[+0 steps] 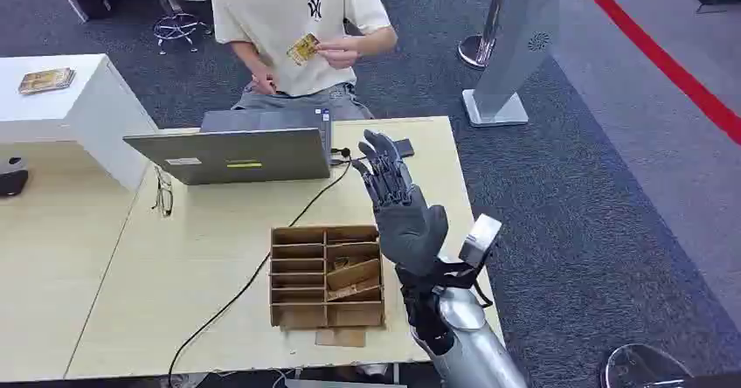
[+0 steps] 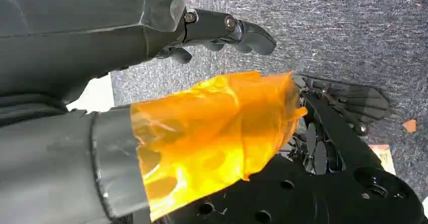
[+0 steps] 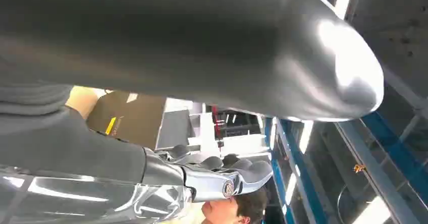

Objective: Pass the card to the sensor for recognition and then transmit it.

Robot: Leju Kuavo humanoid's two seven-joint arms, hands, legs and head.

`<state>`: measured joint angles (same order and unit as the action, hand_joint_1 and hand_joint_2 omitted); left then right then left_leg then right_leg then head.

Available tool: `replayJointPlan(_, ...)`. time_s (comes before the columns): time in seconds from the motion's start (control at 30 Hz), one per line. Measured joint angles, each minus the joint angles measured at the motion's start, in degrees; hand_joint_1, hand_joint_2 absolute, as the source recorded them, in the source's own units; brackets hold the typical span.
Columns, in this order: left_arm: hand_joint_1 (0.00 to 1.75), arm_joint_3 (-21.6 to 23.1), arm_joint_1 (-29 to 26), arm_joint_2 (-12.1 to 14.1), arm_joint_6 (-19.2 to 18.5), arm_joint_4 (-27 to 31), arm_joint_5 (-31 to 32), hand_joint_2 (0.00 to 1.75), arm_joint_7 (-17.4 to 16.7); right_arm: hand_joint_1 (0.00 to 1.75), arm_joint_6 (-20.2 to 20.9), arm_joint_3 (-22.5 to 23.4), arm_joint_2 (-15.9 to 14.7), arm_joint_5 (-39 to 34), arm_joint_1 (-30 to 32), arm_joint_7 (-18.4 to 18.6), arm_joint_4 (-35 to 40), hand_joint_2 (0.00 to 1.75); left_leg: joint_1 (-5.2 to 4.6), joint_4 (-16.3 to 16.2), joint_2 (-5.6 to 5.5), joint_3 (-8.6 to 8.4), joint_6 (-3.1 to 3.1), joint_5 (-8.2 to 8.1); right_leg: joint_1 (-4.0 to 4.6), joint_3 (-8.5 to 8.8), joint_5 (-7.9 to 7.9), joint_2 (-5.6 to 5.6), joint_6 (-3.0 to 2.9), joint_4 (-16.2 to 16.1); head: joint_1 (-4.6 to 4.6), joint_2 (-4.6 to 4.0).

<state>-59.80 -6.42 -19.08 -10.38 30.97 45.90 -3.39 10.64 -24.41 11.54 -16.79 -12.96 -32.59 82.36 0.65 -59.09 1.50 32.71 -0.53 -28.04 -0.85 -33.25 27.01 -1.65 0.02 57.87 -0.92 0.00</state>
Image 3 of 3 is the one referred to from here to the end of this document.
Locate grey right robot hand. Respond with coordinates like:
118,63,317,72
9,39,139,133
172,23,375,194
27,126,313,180
0,0,385,224

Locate dark grey laptop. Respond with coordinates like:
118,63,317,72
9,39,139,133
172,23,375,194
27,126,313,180
86,90,167,150

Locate white ceiling light strip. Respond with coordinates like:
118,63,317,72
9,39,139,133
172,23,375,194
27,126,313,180
351,195,393,224
283,172,299,207
298,120,315,155

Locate blue steel beam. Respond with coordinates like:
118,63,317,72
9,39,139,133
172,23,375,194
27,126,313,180
265,117,330,224
361,111,428,205

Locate person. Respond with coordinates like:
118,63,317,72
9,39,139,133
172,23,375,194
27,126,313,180
200,187,270,224

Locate ribbed grey right arm sleeve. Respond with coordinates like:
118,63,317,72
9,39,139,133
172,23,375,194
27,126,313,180
0,83,73,117

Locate grey steel beam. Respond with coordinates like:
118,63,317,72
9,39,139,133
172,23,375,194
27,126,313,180
334,121,422,224

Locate white frame structure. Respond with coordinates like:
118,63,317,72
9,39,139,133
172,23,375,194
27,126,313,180
187,102,272,160

